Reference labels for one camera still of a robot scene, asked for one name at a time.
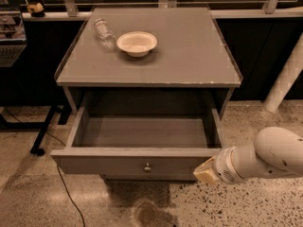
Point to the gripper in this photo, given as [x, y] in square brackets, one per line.
[223, 166]

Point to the grey top drawer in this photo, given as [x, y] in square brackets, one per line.
[139, 145]

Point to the grey drawer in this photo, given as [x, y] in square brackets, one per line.
[139, 145]
[187, 178]

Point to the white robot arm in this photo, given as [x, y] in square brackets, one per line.
[275, 152]

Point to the grey bottom drawer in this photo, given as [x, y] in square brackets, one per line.
[187, 178]

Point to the grey drawer cabinet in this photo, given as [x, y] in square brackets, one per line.
[189, 72]

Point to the open laptop computer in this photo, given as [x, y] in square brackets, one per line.
[13, 38]

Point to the white paper bowl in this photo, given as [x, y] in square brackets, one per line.
[137, 43]

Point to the clear plastic bottle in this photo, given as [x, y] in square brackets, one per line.
[105, 34]

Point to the small yellow black object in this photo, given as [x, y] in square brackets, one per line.
[36, 9]

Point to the black desk leg frame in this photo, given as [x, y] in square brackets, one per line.
[40, 127]

